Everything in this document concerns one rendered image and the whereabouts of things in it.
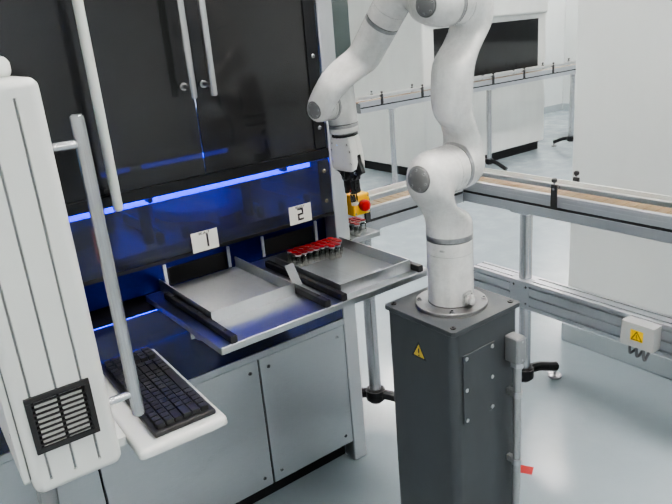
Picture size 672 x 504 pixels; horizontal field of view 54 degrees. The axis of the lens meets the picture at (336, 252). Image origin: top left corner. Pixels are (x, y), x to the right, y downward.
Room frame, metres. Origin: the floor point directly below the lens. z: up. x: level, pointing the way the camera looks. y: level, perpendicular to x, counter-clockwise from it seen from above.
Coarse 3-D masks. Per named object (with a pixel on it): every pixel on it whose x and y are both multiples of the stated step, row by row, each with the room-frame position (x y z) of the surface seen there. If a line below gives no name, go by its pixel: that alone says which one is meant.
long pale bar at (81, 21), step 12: (72, 0) 1.65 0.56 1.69; (84, 12) 1.66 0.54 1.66; (84, 24) 1.65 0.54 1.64; (84, 36) 1.65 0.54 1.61; (84, 48) 1.65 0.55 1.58; (84, 60) 1.65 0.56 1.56; (96, 72) 1.66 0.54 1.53; (96, 84) 1.65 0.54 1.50; (96, 96) 1.65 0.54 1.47; (96, 108) 1.65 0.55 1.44; (96, 120) 1.65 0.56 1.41; (108, 132) 1.66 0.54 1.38; (108, 144) 1.65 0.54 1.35; (108, 156) 1.65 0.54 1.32; (108, 168) 1.65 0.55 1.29; (108, 180) 1.65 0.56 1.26; (108, 192) 1.68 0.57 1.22; (120, 204) 1.65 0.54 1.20
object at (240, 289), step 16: (224, 272) 1.94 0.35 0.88; (240, 272) 1.93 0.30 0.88; (256, 272) 1.88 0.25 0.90; (160, 288) 1.84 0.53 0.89; (176, 288) 1.84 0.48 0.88; (192, 288) 1.83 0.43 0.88; (208, 288) 1.82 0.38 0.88; (224, 288) 1.81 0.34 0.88; (240, 288) 1.80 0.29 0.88; (256, 288) 1.78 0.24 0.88; (272, 288) 1.77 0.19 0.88; (288, 288) 1.70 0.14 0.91; (192, 304) 1.66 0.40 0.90; (208, 304) 1.70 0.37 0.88; (224, 304) 1.69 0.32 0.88; (240, 304) 1.62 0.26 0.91; (256, 304) 1.64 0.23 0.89
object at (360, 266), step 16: (352, 256) 1.99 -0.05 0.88; (368, 256) 1.98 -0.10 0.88; (384, 256) 1.92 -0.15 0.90; (400, 256) 1.86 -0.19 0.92; (304, 272) 1.82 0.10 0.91; (320, 272) 1.87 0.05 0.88; (336, 272) 1.86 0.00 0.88; (352, 272) 1.85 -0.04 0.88; (368, 272) 1.84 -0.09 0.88; (384, 272) 1.77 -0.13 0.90; (400, 272) 1.80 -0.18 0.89; (336, 288) 1.69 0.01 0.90; (352, 288) 1.70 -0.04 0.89
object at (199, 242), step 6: (216, 228) 1.88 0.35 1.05; (192, 234) 1.83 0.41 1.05; (198, 234) 1.84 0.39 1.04; (204, 234) 1.85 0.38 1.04; (210, 234) 1.86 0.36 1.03; (216, 234) 1.87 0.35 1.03; (192, 240) 1.83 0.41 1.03; (198, 240) 1.84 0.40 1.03; (204, 240) 1.85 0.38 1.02; (210, 240) 1.86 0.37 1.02; (216, 240) 1.87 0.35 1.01; (192, 246) 1.83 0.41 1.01; (198, 246) 1.84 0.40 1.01; (204, 246) 1.85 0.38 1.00; (210, 246) 1.86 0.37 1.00; (216, 246) 1.87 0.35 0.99
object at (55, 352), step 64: (0, 64) 1.20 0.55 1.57; (0, 128) 1.08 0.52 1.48; (0, 192) 1.07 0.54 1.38; (0, 256) 1.05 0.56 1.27; (64, 256) 1.11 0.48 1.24; (0, 320) 1.04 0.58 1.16; (64, 320) 1.09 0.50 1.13; (0, 384) 1.04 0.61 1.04; (64, 384) 1.08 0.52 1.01; (64, 448) 1.06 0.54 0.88
